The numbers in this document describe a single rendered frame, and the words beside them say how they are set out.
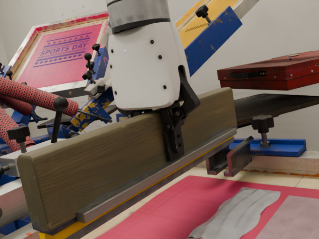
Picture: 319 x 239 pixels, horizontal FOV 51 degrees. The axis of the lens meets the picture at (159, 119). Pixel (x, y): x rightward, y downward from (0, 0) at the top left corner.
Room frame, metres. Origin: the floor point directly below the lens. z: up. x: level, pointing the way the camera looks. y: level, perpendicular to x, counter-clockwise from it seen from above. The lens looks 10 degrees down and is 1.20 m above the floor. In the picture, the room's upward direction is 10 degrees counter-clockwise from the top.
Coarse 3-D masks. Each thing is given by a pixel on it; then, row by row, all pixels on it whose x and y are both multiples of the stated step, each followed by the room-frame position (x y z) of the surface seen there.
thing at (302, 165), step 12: (252, 156) 0.63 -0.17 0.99; (264, 156) 0.61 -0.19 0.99; (276, 156) 0.60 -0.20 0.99; (288, 156) 0.58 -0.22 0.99; (300, 156) 0.57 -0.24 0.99; (312, 156) 0.56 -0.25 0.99; (252, 168) 0.63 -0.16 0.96; (264, 168) 0.61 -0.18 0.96; (276, 168) 0.60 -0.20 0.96; (288, 168) 0.58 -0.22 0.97; (300, 168) 0.57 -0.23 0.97; (312, 168) 0.56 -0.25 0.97; (24, 228) 0.48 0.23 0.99
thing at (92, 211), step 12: (228, 132) 0.52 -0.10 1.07; (204, 144) 0.47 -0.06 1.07; (216, 144) 0.48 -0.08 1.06; (180, 156) 0.42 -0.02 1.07; (192, 156) 0.43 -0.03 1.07; (156, 168) 0.39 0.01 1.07; (168, 168) 0.39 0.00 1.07; (144, 180) 0.36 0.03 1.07; (156, 180) 0.37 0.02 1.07; (120, 192) 0.33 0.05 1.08; (132, 192) 0.34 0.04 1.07; (96, 204) 0.31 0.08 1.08; (108, 204) 0.32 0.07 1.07; (84, 216) 0.29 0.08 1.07; (96, 216) 0.30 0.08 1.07
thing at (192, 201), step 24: (168, 192) 0.60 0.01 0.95; (192, 192) 0.58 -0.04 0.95; (216, 192) 0.56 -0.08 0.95; (288, 192) 0.51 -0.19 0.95; (312, 192) 0.50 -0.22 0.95; (144, 216) 0.52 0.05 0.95; (168, 216) 0.50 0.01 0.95; (192, 216) 0.49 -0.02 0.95; (264, 216) 0.45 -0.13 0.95; (288, 216) 0.44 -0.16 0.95; (312, 216) 0.43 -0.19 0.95
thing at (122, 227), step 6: (114, 228) 0.50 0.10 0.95; (120, 228) 0.49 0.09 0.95; (126, 228) 0.49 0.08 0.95; (132, 228) 0.49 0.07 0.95; (138, 228) 0.48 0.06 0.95; (144, 228) 0.48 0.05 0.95; (102, 234) 0.48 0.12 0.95; (108, 234) 0.48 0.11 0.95; (114, 234) 0.48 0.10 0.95; (120, 234) 0.47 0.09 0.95; (126, 234) 0.47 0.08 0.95; (132, 234) 0.47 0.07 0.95; (138, 234) 0.46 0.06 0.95; (144, 234) 0.46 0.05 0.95; (150, 234) 0.46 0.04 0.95; (156, 234) 0.45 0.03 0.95; (162, 234) 0.45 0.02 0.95; (168, 234) 0.45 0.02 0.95
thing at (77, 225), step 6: (228, 138) 0.56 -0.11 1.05; (210, 150) 0.51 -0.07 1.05; (198, 156) 0.49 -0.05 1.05; (180, 168) 0.45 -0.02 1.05; (150, 186) 0.40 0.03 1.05; (120, 204) 0.36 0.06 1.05; (78, 222) 0.31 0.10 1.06; (90, 222) 0.32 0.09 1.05; (66, 228) 0.30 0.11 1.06; (72, 228) 0.31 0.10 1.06; (78, 228) 0.31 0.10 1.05; (42, 234) 0.29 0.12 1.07; (60, 234) 0.30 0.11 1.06; (66, 234) 0.30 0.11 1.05
